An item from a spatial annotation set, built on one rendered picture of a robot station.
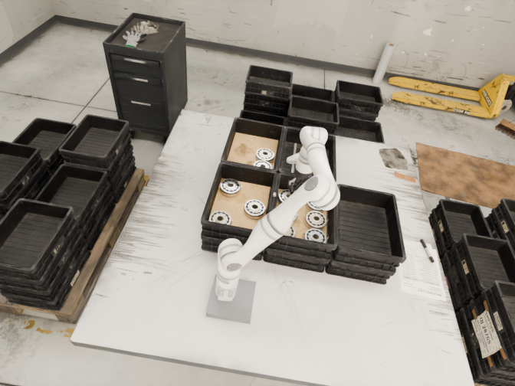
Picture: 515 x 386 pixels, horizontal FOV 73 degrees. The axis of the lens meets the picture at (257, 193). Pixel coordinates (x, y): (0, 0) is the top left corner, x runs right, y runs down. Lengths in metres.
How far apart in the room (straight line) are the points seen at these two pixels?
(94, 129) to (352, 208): 1.87
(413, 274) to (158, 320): 1.21
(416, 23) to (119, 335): 4.39
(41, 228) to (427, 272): 2.03
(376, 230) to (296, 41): 3.38
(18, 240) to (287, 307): 1.43
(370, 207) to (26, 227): 1.84
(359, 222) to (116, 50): 2.11
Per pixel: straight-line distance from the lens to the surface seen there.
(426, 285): 1.92
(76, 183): 2.56
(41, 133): 3.04
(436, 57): 5.11
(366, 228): 1.81
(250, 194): 1.77
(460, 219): 3.03
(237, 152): 2.00
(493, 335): 2.32
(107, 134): 2.72
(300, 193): 1.13
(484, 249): 2.77
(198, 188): 1.97
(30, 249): 2.17
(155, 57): 2.84
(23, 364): 2.43
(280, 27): 4.74
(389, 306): 1.77
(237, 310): 1.54
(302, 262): 1.66
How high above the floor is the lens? 2.13
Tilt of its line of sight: 47 degrees down
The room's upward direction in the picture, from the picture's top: 10 degrees clockwise
